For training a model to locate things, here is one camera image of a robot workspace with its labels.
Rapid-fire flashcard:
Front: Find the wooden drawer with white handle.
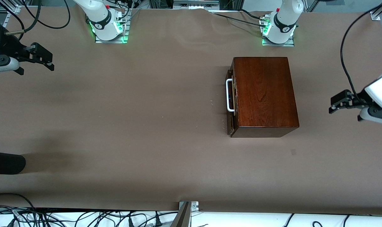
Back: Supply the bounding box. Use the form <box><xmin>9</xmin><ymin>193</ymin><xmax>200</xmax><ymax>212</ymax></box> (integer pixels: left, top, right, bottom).
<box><xmin>225</xmin><ymin>69</ymin><xmax>239</xmax><ymax>135</ymax></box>

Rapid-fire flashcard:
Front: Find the dark brown wooden cabinet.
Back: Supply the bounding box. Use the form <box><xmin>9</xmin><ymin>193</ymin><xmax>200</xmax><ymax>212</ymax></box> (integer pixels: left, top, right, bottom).
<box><xmin>230</xmin><ymin>57</ymin><xmax>300</xmax><ymax>138</ymax></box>

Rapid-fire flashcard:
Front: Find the black foam cylinder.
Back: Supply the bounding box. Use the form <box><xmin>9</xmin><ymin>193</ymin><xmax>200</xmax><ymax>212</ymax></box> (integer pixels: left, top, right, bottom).
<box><xmin>0</xmin><ymin>151</ymin><xmax>26</xmax><ymax>175</ymax></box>

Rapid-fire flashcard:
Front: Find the brown paper table cover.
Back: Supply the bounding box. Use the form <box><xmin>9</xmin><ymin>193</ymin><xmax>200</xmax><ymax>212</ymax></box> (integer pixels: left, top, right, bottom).
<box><xmin>0</xmin><ymin>6</ymin><xmax>382</xmax><ymax>216</ymax></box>

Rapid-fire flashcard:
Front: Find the grey device with ports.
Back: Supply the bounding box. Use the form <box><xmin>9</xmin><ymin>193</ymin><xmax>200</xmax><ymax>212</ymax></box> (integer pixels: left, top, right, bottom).
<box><xmin>173</xmin><ymin>0</ymin><xmax>220</xmax><ymax>10</ymax></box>

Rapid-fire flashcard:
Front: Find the grey aluminium beam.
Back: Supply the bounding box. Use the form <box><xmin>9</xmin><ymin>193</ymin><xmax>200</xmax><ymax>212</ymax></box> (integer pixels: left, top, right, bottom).
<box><xmin>170</xmin><ymin>202</ymin><xmax>191</xmax><ymax>227</ymax></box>

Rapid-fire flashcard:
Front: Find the thin black short cable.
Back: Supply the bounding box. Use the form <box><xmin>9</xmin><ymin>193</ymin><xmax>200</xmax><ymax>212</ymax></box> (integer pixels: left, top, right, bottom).
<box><xmin>0</xmin><ymin>0</ymin><xmax>25</xmax><ymax>42</ymax></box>

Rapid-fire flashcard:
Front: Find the aluminium frame profile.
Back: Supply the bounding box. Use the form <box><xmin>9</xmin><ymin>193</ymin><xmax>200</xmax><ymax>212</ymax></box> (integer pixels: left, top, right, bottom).
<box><xmin>1</xmin><ymin>4</ymin><xmax>23</xmax><ymax>27</ymax></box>
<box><xmin>370</xmin><ymin>0</ymin><xmax>382</xmax><ymax>21</ymax></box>

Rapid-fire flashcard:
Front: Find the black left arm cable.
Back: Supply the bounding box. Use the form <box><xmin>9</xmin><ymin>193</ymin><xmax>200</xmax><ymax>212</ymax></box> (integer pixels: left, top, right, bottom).
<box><xmin>340</xmin><ymin>2</ymin><xmax>382</xmax><ymax>98</ymax></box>

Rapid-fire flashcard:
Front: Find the thin black looping cable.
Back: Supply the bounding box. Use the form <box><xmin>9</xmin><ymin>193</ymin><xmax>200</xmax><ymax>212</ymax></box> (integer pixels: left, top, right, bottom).
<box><xmin>21</xmin><ymin>0</ymin><xmax>71</xmax><ymax>30</ymax></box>

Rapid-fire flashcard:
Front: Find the aluminium left arm base plate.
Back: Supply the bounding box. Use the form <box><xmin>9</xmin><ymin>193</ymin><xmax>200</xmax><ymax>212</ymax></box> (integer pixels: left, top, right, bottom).
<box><xmin>262</xmin><ymin>34</ymin><xmax>295</xmax><ymax>47</ymax></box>

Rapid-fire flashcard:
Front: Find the aluminium right arm base plate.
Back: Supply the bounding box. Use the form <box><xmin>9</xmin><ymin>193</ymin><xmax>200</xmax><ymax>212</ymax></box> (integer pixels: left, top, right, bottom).
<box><xmin>95</xmin><ymin>9</ymin><xmax>130</xmax><ymax>44</ymax></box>

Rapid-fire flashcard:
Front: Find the black cable bundle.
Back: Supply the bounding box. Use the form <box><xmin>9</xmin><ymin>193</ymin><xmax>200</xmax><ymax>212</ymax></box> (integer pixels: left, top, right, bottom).
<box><xmin>113</xmin><ymin>0</ymin><xmax>139</xmax><ymax>23</ymax></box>

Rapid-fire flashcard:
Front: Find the black cable loop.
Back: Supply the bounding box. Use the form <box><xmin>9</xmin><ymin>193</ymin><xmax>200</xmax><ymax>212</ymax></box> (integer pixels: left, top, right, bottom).
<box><xmin>0</xmin><ymin>192</ymin><xmax>37</xmax><ymax>213</ymax></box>

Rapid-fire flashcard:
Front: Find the short black base cable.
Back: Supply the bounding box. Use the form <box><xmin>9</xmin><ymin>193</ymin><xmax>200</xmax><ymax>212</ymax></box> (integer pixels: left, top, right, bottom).
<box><xmin>238</xmin><ymin>9</ymin><xmax>262</xmax><ymax>20</ymax></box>

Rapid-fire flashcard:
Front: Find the long black base cable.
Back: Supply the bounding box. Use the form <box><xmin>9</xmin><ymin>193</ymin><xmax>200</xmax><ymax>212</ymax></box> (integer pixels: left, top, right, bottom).
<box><xmin>211</xmin><ymin>12</ymin><xmax>269</xmax><ymax>27</ymax></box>

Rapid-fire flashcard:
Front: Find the silver metal corner bracket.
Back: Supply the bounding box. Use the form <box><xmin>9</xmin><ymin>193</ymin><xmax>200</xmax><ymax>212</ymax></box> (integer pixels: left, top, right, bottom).
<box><xmin>178</xmin><ymin>201</ymin><xmax>199</xmax><ymax>212</ymax></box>

